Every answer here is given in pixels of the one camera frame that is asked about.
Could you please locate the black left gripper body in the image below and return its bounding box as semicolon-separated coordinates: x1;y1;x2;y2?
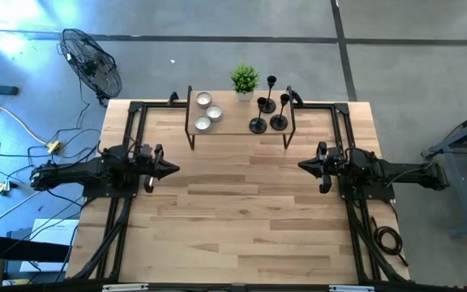
138;144;165;194

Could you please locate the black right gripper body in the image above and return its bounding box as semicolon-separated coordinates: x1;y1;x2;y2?
316;141;342;194

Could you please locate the black metal candlestick holder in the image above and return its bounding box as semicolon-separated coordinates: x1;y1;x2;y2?
248;96;268;135
269;93;291;131
259;75;278;114

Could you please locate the blue patterned candle tin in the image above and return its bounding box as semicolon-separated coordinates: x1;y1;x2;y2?
195;91;213;110
205;104;224;122
194;115;213;134

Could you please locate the green plant in white pot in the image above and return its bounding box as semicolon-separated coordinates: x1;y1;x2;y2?
229;62;261;102

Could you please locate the white paper sheet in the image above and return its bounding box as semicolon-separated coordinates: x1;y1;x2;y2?
20;218;80;273

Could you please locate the black floor fan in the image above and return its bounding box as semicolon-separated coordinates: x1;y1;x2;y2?
58;28;123;107

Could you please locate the blue-grey metal stand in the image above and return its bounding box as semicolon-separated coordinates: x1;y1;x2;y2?
422;103;467;238

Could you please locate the black bench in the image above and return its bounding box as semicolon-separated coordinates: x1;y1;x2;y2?
0;234;71;263

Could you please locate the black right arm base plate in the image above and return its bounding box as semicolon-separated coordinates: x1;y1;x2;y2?
338;178;396;202

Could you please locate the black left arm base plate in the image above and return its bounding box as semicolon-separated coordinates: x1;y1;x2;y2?
81;178;140;200

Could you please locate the black aluminium rig frame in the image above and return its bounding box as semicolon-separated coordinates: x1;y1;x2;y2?
65;91;411;292

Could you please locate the wooden shelf with black frame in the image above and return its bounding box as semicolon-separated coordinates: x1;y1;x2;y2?
183;84;298;151

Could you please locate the coiled black cable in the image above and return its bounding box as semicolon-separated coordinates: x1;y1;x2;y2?
370;217;411;268

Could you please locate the white metal bracket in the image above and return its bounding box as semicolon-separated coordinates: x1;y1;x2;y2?
328;284;375;292
102;282;149;292

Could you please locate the beige floor cable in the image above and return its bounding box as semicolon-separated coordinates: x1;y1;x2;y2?
0;83;54;147

